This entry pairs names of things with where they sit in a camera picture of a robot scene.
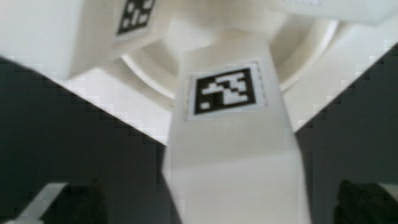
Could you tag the white right fence bar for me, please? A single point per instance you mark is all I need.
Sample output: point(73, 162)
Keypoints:
point(358, 47)

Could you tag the white fence bar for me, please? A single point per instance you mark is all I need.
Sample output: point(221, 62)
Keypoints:
point(120, 94)
point(358, 47)

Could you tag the white round stool seat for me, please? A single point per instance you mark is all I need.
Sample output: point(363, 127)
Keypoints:
point(210, 21)

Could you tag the white stool leg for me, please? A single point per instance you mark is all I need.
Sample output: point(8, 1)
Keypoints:
point(233, 165)
point(361, 11)
point(63, 35)

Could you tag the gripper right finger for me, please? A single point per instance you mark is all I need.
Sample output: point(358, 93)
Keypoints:
point(367, 203)

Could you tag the white front fence bar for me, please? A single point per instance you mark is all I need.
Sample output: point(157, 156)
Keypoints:
point(120, 94)

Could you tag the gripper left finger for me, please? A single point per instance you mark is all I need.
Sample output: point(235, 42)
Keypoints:
point(66, 204)

